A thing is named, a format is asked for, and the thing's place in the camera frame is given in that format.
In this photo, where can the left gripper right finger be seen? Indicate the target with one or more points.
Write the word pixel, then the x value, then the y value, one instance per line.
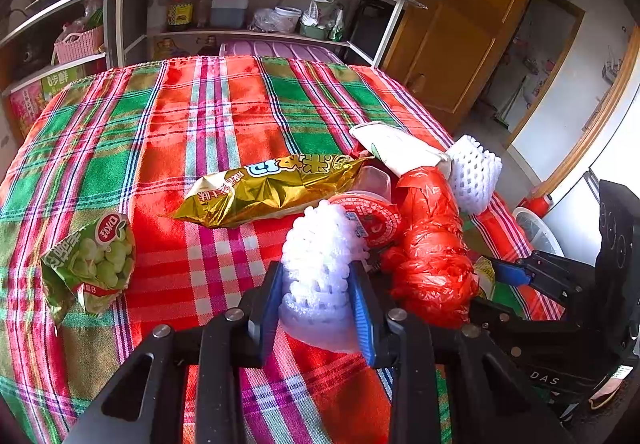
pixel 368 316

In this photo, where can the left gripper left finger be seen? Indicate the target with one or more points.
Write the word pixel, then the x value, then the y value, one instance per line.
pixel 264 315

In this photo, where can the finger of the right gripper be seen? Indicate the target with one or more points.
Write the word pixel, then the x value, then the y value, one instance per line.
pixel 510 273

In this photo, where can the red plastic bag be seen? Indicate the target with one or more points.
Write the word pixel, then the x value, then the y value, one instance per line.
pixel 431 274

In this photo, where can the white foam fruit net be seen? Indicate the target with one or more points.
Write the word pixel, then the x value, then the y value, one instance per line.
pixel 316 257

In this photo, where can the red lidded plastic cup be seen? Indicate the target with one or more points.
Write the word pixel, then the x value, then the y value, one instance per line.
pixel 369 205

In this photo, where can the gold snack wrapper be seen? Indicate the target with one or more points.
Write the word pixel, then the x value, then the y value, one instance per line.
pixel 270 189

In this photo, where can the white trash bin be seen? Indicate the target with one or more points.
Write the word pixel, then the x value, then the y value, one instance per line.
pixel 536 231

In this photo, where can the metal kitchen shelf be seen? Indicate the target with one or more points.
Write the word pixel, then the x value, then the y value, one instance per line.
pixel 136 30

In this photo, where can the red thermos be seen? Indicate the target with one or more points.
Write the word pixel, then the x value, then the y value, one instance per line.
pixel 540 205

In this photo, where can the silver refrigerator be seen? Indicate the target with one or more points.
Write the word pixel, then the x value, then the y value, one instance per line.
pixel 619 160

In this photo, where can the green pea snack bag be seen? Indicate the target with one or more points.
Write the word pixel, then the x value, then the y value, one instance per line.
pixel 90 268

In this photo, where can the wooden door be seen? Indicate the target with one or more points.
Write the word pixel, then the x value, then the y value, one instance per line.
pixel 444 52

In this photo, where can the dark liquid jug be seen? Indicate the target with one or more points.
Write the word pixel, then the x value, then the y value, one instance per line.
pixel 228 14

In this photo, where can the yellow label oil bottle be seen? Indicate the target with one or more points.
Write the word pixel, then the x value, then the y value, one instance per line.
pixel 179 14

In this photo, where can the pink basket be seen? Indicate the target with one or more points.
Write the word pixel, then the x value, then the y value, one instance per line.
pixel 77 45

